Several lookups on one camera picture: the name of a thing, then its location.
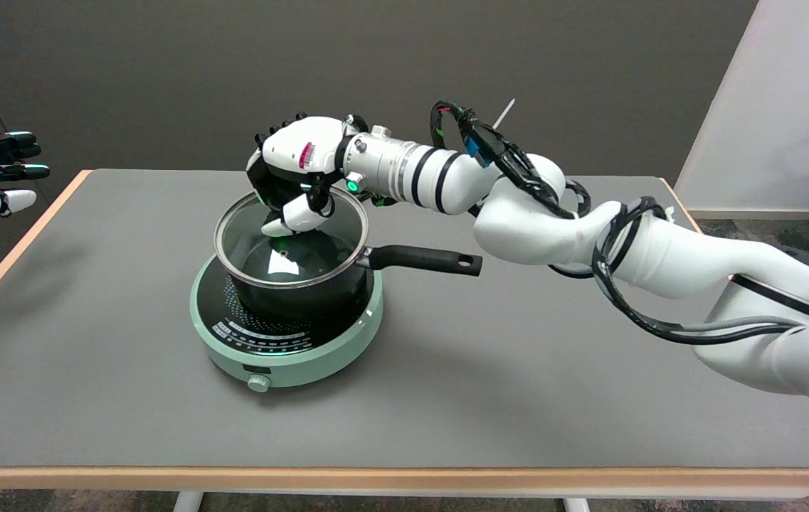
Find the white table leg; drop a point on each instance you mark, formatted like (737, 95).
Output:
(576, 505)
(187, 502)

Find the white partition panel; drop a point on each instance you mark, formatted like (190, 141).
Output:
(788, 107)

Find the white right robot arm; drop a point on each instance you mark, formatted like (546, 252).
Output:
(532, 227)

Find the glass pot lid black knob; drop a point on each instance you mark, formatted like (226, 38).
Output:
(247, 249)

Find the green round induction cooker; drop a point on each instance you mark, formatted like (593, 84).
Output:
(304, 366)

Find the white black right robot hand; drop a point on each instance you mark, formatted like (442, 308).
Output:
(297, 146)

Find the gray table mat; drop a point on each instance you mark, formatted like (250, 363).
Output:
(553, 391)

